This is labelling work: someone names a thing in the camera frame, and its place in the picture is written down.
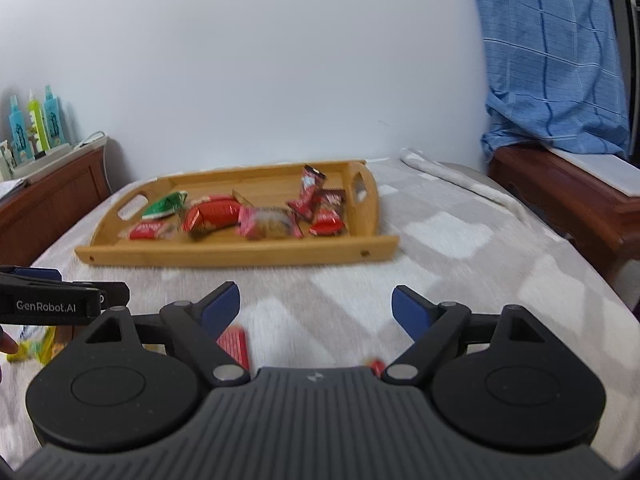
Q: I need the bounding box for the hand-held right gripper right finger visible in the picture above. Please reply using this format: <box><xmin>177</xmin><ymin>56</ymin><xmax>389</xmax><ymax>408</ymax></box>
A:
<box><xmin>382</xmin><ymin>284</ymin><xmax>557</xmax><ymax>387</ymax></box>

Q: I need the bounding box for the white tray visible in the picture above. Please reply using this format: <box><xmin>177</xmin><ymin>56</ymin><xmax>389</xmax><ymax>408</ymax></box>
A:
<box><xmin>25</xmin><ymin>130</ymin><xmax>108</xmax><ymax>186</ymax></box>

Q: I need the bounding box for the stack of papers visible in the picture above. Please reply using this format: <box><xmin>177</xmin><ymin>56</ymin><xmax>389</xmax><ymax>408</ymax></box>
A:
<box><xmin>0</xmin><ymin>177</ymin><xmax>28</xmax><ymax>202</ymax></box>

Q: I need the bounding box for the brown wooden cabinet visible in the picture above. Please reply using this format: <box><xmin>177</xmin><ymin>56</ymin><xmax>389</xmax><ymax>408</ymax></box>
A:
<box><xmin>0</xmin><ymin>147</ymin><xmax>113</xmax><ymax>267</ymax></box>

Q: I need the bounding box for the teal spray bottle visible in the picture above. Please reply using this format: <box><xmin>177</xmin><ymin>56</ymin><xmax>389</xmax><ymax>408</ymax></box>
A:
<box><xmin>7</xmin><ymin>95</ymin><xmax>29</xmax><ymax>163</ymax></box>
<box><xmin>42</xmin><ymin>85</ymin><xmax>64</xmax><ymax>148</ymax></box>

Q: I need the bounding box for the white pump bottle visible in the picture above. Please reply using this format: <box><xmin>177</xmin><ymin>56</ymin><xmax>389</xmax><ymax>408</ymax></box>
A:
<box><xmin>0</xmin><ymin>140</ymin><xmax>16</xmax><ymax>182</ymax></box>

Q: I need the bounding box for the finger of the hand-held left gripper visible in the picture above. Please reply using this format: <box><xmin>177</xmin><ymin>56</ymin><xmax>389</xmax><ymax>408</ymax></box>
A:
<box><xmin>0</xmin><ymin>265</ymin><xmax>64</xmax><ymax>286</ymax></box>
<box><xmin>62</xmin><ymin>280</ymin><xmax>132</xmax><ymax>312</ymax></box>

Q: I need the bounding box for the wooden tray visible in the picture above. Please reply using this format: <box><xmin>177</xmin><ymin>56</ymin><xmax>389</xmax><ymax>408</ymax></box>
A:
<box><xmin>75</xmin><ymin>160</ymin><xmax>401</xmax><ymax>267</ymax></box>

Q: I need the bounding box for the slim red stick packet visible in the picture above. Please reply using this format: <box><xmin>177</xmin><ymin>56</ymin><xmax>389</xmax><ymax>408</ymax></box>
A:
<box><xmin>216</xmin><ymin>324</ymin><xmax>249</xmax><ymax>367</ymax></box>

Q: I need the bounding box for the blue checked cloth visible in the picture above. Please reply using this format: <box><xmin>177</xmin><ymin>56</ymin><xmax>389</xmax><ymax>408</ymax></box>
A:
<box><xmin>465</xmin><ymin>0</ymin><xmax>633</xmax><ymax>161</ymax></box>

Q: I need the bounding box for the yellow snack packet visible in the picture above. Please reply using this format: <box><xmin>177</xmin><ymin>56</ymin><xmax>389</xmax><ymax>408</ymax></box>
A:
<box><xmin>6</xmin><ymin>325</ymin><xmax>57</xmax><ymax>366</ymax></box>

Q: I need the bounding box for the green snack packet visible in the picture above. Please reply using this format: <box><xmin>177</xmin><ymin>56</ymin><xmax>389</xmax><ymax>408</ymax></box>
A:
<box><xmin>142</xmin><ymin>191</ymin><xmax>188</xmax><ymax>221</ymax></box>

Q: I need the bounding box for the red gold-edged packet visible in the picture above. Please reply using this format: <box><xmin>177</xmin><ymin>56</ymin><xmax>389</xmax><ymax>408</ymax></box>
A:
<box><xmin>309</xmin><ymin>188</ymin><xmax>348</xmax><ymax>237</ymax></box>

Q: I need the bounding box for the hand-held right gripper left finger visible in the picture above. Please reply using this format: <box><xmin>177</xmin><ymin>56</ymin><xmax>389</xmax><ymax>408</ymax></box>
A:
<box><xmin>82</xmin><ymin>281</ymin><xmax>252</xmax><ymax>387</ymax></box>

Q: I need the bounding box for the red biscuit packet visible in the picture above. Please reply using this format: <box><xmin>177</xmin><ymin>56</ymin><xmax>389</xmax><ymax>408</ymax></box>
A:
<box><xmin>119</xmin><ymin>219</ymin><xmax>178</xmax><ymax>242</ymax></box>

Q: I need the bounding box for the red brown-tipped stick packet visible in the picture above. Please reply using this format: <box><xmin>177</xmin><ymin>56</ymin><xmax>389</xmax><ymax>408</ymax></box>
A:
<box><xmin>286</xmin><ymin>165</ymin><xmax>327</xmax><ymax>222</ymax></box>

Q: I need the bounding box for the brown wooden bed frame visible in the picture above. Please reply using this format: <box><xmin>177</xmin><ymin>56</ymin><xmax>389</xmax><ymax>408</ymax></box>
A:
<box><xmin>487</xmin><ymin>142</ymin><xmax>640</xmax><ymax>286</ymax></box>

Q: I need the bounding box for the large red nut packet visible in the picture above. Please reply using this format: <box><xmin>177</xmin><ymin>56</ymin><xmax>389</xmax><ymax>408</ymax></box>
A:
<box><xmin>180</xmin><ymin>194</ymin><xmax>246</xmax><ymax>240</ymax></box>

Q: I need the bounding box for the red clear cookie packet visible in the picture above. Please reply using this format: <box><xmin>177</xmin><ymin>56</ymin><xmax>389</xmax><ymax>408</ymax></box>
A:
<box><xmin>236</xmin><ymin>205</ymin><xmax>305</xmax><ymax>241</ymax></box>

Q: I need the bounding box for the white sheet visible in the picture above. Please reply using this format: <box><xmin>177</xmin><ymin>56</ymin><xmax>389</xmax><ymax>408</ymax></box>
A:
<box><xmin>545</xmin><ymin>145</ymin><xmax>640</xmax><ymax>201</ymax></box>

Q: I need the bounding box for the person's left hand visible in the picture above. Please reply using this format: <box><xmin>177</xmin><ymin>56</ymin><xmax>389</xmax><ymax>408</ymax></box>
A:
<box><xmin>0</xmin><ymin>324</ymin><xmax>20</xmax><ymax>357</ymax></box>

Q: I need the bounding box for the yellow-green spray bottle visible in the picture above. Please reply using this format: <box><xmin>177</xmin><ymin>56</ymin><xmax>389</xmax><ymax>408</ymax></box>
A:
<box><xmin>27</xmin><ymin>90</ymin><xmax>49</xmax><ymax>153</ymax></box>

